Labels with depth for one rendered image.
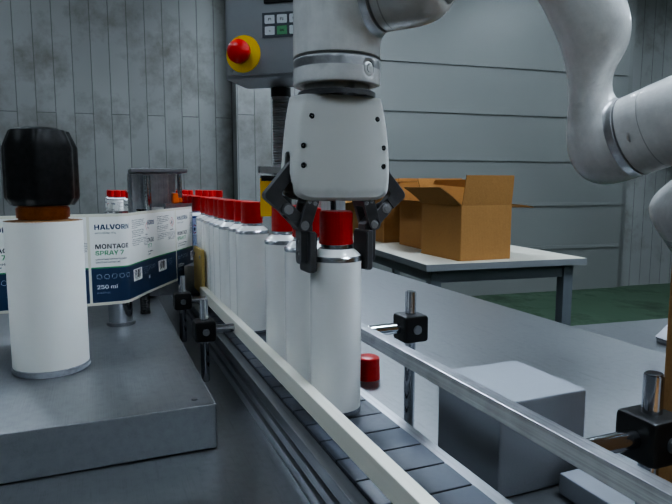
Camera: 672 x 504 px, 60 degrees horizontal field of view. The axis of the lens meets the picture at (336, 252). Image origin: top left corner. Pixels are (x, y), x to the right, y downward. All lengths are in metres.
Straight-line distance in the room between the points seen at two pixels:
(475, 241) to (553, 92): 3.98
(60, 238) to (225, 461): 0.33
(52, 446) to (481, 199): 2.20
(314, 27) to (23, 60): 4.88
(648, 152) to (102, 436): 0.77
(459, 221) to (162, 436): 2.07
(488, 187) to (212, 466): 2.15
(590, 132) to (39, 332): 0.79
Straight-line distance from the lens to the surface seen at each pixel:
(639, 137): 0.91
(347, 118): 0.55
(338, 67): 0.54
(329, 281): 0.56
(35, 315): 0.77
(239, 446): 0.67
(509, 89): 6.16
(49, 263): 0.76
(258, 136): 4.97
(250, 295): 0.90
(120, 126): 5.21
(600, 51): 0.92
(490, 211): 2.64
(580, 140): 0.95
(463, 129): 5.86
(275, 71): 0.99
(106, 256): 0.99
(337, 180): 0.55
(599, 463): 0.37
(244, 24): 1.03
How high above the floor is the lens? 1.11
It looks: 7 degrees down
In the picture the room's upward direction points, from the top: straight up
